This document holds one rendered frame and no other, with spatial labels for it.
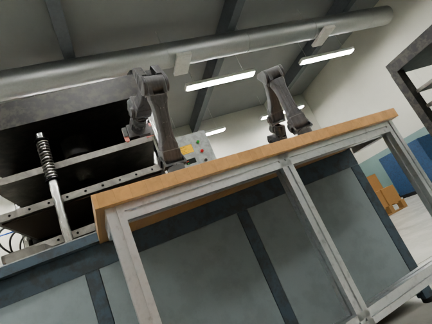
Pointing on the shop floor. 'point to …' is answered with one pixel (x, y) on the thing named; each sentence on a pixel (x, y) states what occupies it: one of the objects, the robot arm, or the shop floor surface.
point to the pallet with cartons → (387, 195)
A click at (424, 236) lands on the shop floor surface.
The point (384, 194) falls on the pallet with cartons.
